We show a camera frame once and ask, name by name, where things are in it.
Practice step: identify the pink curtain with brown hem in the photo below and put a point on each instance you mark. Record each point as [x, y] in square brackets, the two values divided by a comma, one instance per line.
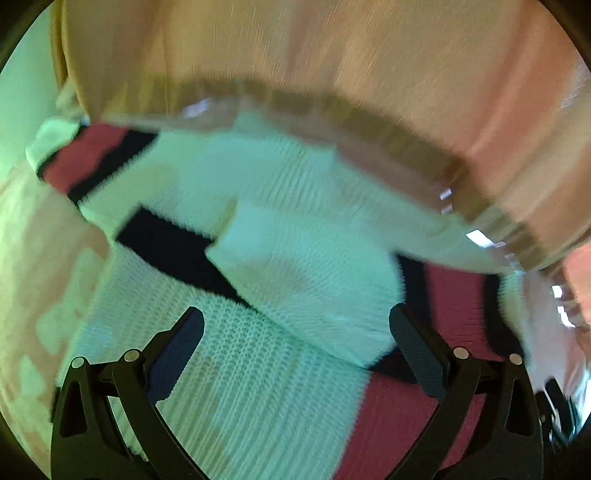
[479, 108]

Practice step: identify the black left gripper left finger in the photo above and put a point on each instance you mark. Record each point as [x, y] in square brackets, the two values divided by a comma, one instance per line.
[105, 421]

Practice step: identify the white red black knit sweater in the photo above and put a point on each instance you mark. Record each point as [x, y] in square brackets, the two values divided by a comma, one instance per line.
[295, 259]

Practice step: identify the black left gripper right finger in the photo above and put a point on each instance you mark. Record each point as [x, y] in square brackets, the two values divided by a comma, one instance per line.
[507, 442]

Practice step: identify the pink bed sheet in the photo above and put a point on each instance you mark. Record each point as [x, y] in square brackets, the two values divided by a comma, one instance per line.
[51, 260]

